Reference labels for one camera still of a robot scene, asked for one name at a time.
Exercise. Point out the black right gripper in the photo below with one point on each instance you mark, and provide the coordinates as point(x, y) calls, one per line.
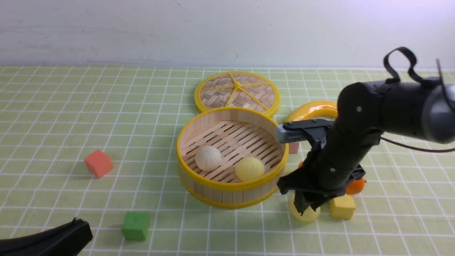
point(331, 165)

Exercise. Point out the yellow bun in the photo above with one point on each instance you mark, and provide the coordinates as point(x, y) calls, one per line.
point(249, 168)
point(309, 215)

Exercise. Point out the white steamed bun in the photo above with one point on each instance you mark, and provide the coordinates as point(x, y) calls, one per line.
point(208, 158)

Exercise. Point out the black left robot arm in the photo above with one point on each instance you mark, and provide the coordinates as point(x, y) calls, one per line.
point(65, 240)

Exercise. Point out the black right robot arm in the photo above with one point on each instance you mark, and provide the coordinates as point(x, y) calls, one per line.
point(366, 110)

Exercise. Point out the bamboo steamer tray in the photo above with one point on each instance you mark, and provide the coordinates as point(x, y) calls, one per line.
point(237, 133)

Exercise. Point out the woven bamboo steamer lid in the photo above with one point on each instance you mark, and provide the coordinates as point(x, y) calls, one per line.
point(238, 89)

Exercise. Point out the yellow wooden cube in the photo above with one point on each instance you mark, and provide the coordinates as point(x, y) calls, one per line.
point(342, 207)

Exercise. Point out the pink wooden cube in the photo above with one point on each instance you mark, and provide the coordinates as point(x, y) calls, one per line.
point(294, 147)

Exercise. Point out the orange toy mango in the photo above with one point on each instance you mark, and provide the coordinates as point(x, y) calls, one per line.
point(355, 186)

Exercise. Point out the yellow toy banana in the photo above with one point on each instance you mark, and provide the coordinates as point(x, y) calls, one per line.
point(313, 109)

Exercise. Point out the green wooden cube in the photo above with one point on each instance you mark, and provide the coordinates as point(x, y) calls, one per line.
point(136, 225)

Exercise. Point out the red wooden cube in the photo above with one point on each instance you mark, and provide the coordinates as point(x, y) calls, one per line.
point(98, 163)

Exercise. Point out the green checkered tablecloth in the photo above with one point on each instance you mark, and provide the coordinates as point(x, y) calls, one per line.
point(52, 117)

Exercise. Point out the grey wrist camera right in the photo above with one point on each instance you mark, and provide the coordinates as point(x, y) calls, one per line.
point(311, 130)

